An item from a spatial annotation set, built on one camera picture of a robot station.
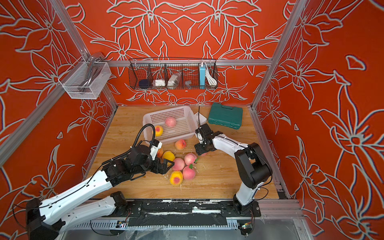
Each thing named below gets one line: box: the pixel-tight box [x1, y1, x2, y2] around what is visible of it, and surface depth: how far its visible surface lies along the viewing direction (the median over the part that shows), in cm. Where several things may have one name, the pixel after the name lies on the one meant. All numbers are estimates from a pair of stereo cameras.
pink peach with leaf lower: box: [182, 164, 196, 180], surface depth 82 cm
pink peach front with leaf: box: [165, 116, 177, 128], surface depth 105 cm
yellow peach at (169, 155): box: [162, 150, 176, 162], surface depth 88 cm
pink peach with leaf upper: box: [184, 153, 200, 166], surface depth 86 cm
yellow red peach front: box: [169, 170, 184, 186], surface depth 79 cm
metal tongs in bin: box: [78, 55, 100, 93], surface depth 87 cm
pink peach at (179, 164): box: [172, 157, 185, 171], surface depth 84 cm
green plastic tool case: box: [208, 102, 243, 130], surface depth 109 cm
